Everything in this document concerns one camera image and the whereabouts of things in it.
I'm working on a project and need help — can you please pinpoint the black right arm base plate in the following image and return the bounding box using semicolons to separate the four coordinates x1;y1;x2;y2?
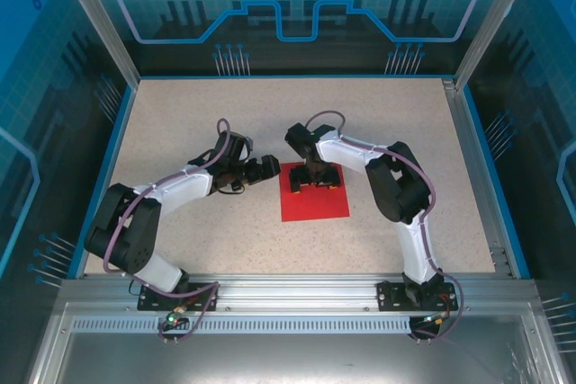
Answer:
376;281;455;312

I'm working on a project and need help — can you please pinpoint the grey metal tray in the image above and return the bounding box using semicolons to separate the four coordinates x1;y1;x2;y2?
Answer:
26;302;568;384

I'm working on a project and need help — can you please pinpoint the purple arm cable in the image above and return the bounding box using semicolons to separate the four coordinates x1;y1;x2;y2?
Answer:
102;117;233;344
305;109;465;344

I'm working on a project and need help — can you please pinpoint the blue table edge trim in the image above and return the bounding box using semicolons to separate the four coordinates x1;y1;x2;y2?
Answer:
74;85;139;280
458;85;532;280

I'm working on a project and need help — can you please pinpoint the aluminium side rail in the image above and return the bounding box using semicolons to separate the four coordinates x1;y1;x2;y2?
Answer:
442;77;517;280

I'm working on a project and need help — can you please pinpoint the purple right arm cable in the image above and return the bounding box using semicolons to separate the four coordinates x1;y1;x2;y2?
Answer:
305;109;465;344

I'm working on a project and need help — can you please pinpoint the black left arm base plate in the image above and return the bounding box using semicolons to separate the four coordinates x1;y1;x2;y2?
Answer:
137;282;220;312

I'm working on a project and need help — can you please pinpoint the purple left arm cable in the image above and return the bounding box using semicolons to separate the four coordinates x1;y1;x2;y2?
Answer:
102;117;233;344

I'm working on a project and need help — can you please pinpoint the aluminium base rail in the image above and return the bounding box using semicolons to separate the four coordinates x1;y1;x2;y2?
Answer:
58;272;539;313

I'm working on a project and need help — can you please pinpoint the aluminium frame post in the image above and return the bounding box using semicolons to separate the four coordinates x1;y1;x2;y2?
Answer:
49;0;141;88
453;0;544;91

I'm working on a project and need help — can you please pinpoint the slotted aluminium cable duct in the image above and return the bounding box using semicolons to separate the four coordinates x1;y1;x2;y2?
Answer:
70;317;415;335

